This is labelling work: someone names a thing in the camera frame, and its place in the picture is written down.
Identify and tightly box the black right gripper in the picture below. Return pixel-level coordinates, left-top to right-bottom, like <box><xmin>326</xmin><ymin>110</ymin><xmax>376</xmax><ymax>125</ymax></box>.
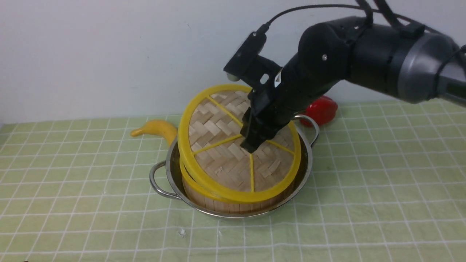
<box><xmin>240</xmin><ymin>55</ymin><xmax>346</xmax><ymax>153</ymax></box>

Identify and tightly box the woven bamboo steamer lid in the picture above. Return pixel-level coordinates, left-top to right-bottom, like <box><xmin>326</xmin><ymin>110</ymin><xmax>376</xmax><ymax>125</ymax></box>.
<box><xmin>177</xmin><ymin>84</ymin><xmax>303</xmax><ymax>203</ymax></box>

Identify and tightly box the bamboo steamer basket yellow rim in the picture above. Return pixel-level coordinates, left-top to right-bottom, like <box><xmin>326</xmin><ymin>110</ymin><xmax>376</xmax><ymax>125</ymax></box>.
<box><xmin>180</xmin><ymin>160</ymin><xmax>296</xmax><ymax>214</ymax></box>

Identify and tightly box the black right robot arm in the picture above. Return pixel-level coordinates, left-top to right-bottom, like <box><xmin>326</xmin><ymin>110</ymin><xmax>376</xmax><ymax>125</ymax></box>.
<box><xmin>240</xmin><ymin>16</ymin><xmax>465</xmax><ymax>153</ymax></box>

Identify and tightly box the red bell pepper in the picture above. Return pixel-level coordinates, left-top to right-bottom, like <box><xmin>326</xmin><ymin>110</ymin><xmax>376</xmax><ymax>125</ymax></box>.
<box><xmin>304</xmin><ymin>96</ymin><xmax>339</xmax><ymax>126</ymax></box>

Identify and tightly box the yellow banana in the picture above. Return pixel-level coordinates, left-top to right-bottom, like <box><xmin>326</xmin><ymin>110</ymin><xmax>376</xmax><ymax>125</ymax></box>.
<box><xmin>130</xmin><ymin>120</ymin><xmax>178</xmax><ymax>146</ymax></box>

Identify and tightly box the green checkered tablecloth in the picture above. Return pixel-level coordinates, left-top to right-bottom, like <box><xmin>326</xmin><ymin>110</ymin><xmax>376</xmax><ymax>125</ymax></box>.
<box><xmin>0</xmin><ymin>101</ymin><xmax>466</xmax><ymax>262</ymax></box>

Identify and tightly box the stainless steel two-handled pot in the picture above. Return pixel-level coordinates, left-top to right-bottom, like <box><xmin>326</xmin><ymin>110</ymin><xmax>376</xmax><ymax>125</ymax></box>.
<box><xmin>149</xmin><ymin>115</ymin><xmax>320</xmax><ymax>219</ymax></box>

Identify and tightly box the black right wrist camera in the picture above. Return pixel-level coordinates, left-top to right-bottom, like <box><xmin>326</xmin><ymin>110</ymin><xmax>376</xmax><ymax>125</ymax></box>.
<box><xmin>223</xmin><ymin>31</ymin><xmax>281</xmax><ymax>92</ymax></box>

